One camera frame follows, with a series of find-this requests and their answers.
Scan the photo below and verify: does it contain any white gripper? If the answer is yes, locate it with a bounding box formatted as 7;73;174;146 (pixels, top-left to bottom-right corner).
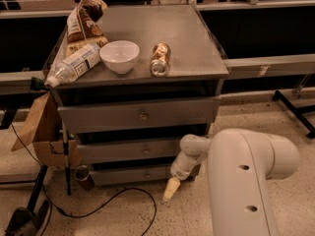
163;154;199;202

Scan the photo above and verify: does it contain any grey bottom drawer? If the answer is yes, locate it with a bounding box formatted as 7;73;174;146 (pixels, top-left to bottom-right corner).
91;164;171;186

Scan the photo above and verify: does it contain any grey drawer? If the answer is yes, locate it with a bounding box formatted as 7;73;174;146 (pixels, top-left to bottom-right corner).
78;138;181;164
58;96;221;134
91;164;171;186

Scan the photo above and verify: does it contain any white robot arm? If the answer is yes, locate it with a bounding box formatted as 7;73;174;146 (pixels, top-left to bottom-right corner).
163;129;300;236

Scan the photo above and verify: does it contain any grey middle drawer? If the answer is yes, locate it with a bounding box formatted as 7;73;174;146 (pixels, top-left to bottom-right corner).
78;138;181;164

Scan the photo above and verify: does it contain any grey top drawer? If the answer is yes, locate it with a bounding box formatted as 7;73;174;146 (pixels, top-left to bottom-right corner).
58;96;221;134

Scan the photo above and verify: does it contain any grey drawer cabinet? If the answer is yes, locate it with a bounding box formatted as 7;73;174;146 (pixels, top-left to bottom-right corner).
51;5;228;172

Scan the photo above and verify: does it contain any dark cup on floor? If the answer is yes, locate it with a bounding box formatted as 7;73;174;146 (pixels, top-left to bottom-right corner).
74;165;95;191

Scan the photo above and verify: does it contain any lying drink can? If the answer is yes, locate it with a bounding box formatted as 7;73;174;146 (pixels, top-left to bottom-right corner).
150;43;170;77

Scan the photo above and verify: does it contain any black tripod stand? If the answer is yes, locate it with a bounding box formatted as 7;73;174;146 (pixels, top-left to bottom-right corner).
27;124;71;212

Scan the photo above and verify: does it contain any white bowl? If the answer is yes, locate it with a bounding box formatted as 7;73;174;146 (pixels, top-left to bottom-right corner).
99;40;140;74

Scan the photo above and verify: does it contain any brown cardboard box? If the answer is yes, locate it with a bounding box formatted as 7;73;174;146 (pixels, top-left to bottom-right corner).
11;92;65;166

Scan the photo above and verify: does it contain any black stand base right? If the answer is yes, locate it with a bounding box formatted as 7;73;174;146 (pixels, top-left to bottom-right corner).
273;90;315;140

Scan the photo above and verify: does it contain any clear plastic water bottle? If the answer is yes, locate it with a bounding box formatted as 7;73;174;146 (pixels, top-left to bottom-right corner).
46;43;100;88

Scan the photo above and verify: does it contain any dark shoe on floor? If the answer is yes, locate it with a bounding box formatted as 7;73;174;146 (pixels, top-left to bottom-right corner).
5;201;52;236

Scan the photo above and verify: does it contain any brown snack bag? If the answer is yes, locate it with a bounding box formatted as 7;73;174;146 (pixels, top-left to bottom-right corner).
66;0;108;56

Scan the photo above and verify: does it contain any black floor cable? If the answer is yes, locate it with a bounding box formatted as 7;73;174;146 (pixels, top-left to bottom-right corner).
9;123;158;236

